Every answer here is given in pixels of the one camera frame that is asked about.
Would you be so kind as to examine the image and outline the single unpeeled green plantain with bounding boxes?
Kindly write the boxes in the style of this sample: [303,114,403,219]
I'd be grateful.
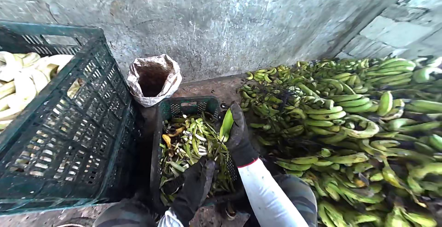
[219,108,235,143]

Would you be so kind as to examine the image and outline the person's legs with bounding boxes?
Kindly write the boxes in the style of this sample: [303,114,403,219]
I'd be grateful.
[93,174,317,227]

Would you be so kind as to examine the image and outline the heap of green plantain bunches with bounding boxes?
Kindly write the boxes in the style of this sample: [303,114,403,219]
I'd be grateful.
[238,56,442,227]

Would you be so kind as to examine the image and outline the small dark green crate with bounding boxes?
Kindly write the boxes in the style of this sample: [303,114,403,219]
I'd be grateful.
[150,96,246,215]

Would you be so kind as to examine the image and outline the person's right hand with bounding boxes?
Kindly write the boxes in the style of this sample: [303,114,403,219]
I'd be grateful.
[220,101,259,167]

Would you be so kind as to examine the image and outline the pile of peeled plantains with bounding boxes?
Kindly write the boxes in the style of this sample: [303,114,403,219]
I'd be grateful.
[0,51,74,131]

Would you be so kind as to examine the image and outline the pile of plantain peels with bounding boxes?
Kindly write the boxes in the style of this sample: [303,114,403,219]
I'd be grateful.
[160,112,236,205]

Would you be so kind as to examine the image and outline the person's left hand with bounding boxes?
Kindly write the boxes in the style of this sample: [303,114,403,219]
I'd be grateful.
[163,156,218,225]

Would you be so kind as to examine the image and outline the large dark green crate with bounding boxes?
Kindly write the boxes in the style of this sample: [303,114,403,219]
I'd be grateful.
[0,20,133,216]
[98,97,145,203]

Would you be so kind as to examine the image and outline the white woven sack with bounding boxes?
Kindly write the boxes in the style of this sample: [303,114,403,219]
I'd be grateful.
[127,54,182,108]

